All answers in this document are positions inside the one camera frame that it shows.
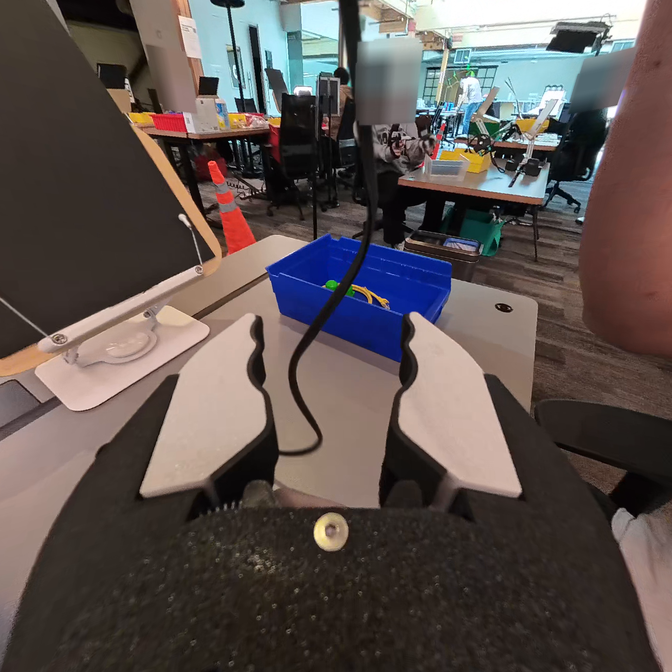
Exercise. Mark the black board with wooden frame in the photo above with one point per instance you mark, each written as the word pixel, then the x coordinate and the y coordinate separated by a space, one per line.
pixel 78 183

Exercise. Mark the green toy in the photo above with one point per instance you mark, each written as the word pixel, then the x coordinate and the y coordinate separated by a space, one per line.
pixel 336 287

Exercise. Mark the black floor lamp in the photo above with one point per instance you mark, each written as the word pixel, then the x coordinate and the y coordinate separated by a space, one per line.
pixel 231 52

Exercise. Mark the white paper poster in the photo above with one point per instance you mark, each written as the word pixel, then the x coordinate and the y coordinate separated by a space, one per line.
pixel 190 36

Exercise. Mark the black office chair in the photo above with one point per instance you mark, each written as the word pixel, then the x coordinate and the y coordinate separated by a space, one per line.
pixel 296 141
pixel 577 152

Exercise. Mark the clear plastic bin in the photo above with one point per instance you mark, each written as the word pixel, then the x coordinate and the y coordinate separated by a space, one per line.
pixel 449 169

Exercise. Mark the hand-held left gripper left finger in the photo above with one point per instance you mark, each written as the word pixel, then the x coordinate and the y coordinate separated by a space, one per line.
pixel 204 420

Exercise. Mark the orange traffic cone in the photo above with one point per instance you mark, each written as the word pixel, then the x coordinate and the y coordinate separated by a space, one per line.
pixel 231 220

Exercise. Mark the white box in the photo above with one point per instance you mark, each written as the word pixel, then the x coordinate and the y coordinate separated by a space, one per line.
pixel 202 115

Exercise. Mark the wooden work table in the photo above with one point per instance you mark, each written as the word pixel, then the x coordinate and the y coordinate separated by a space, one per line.
pixel 472 186
pixel 225 134

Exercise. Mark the blue plastic bin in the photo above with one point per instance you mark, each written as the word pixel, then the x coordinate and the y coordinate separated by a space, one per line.
pixel 341 325

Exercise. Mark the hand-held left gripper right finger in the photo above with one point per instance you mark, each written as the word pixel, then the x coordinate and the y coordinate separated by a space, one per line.
pixel 456 420

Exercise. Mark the red plastic bin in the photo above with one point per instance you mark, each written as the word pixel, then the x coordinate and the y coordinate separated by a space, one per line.
pixel 169 122

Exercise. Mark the black chair armrest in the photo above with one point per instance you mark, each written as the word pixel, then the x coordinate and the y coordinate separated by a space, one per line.
pixel 603 435

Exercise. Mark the yellow plastic bin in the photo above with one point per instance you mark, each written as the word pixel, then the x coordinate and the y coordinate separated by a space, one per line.
pixel 140 117
pixel 472 160

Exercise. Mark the green bag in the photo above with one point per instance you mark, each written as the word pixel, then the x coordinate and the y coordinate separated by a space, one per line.
pixel 477 231

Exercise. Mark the metal trash can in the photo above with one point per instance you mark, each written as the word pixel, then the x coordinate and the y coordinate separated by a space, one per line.
pixel 441 257

